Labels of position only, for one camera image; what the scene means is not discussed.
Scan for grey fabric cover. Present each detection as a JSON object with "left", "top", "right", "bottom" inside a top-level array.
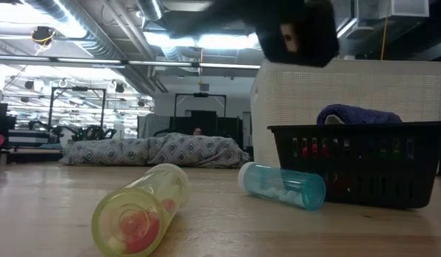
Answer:
[{"left": 136, "top": 113, "right": 171, "bottom": 139}]

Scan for grey patterned hospital gown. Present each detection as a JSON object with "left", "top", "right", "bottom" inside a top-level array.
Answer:
[{"left": 59, "top": 132, "right": 250, "bottom": 169}]

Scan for background black robot arms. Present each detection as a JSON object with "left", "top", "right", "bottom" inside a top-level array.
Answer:
[{"left": 27, "top": 119, "right": 118, "bottom": 142}]

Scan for blue transparent pill bottle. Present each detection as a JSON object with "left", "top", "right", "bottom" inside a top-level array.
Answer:
[{"left": 237, "top": 161, "right": 327, "bottom": 211}]

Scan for white perforated laundry bin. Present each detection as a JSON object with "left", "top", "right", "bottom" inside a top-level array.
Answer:
[{"left": 249, "top": 59, "right": 441, "bottom": 169}]

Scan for yellow hanging cable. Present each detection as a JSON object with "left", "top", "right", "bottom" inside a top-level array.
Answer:
[{"left": 380, "top": 0, "right": 392, "bottom": 61}]

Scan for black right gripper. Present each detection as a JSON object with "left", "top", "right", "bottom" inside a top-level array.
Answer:
[{"left": 169, "top": 0, "right": 340, "bottom": 69}]

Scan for purple rolled towel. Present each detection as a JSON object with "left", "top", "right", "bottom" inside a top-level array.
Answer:
[{"left": 315, "top": 104, "right": 403, "bottom": 126}]

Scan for red item in basket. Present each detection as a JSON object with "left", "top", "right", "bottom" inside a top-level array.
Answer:
[{"left": 301, "top": 142, "right": 320, "bottom": 158}]

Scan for yellow transparent pill bottle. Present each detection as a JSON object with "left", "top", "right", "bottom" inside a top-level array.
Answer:
[{"left": 91, "top": 163, "right": 191, "bottom": 257}]

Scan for black plastic slotted basket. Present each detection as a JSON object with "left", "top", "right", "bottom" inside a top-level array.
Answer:
[{"left": 266, "top": 121, "right": 441, "bottom": 210}]

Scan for yellow hanging cord reel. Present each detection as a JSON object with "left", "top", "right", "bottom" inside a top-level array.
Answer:
[{"left": 30, "top": 26, "right": 58, "bottom": 56}]

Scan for black gantry frame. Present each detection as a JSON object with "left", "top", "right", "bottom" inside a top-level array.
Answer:
[
  {"left": 173, "top": 92, "right": 228, "bottom": 121},
  {"left": 48, "top": 86, "right": 107, "bottom": 131}
]

